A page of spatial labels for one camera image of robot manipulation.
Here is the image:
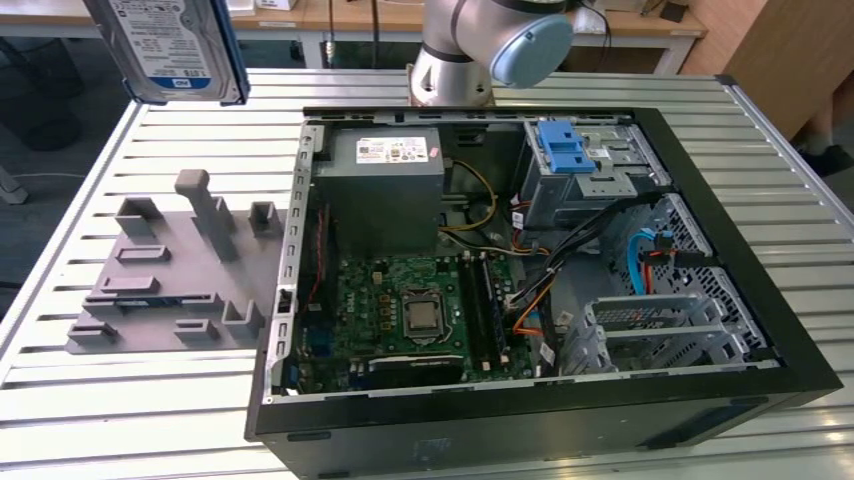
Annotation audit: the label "silver CPU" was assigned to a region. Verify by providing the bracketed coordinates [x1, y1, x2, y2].
[404, 301, 445, 335]

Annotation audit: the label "black PC case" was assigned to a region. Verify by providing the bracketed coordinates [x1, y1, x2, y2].
[242, 106, 845, 476]

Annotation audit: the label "grey power supply unit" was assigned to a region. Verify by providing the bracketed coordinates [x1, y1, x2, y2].
[312, 127, 446, 256]

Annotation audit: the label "blue data wire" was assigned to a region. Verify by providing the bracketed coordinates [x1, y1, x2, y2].
[625, 224, 668, 301]

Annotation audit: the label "black RAM slot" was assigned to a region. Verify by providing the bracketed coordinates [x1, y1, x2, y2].
[461, 254, 488, 369]

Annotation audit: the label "CPU socket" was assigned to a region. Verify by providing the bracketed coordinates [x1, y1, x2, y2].
[397, 287, 454, 351]

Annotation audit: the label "orange and black power wire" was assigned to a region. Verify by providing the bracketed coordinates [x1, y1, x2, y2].
[637, 234, 719, 269]

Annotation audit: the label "yellow wires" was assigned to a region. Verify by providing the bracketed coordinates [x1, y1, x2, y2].
[438, 159, 499, 234]

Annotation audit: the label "black cable bundle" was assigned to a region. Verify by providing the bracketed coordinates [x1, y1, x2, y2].
[519, 197, 659, 311]

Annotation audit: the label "installed RAM stick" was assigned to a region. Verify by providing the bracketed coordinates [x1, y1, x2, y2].
[480, 257, 509, 364]

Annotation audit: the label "black office chair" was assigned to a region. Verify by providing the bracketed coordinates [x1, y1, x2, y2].
[0, 37, 85, 151]

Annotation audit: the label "grey parts rack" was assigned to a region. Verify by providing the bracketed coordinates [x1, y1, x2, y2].
[64, 169, 289, 357]

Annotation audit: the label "person's leg with shoe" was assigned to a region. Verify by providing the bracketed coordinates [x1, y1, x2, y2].
[791, 74, 854, 177]

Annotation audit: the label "hard disk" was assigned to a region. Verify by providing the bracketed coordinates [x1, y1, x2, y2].
[82, 0, 252, 106]

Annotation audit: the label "orange wires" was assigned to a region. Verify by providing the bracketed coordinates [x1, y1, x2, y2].
[511, 307, 548, 337]

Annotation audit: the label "metal disk bay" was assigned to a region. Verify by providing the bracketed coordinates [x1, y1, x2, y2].
[565, 294, 768, 374]

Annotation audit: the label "black graphics card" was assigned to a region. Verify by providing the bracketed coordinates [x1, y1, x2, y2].
[364, 353, 466, 389]

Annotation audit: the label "blue plastic drive latch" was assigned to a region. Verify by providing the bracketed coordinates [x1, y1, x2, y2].
[536, 121, 595, 175]

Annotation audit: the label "green motherboard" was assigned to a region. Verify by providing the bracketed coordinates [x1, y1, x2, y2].
[292, 252, 555, 396]

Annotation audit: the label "wooden desk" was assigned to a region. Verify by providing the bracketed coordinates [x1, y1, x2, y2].
[0, 0, 708, 76]

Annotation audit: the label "metal optical drive cage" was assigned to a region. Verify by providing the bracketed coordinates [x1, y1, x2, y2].
[519, 119, 672, 231]

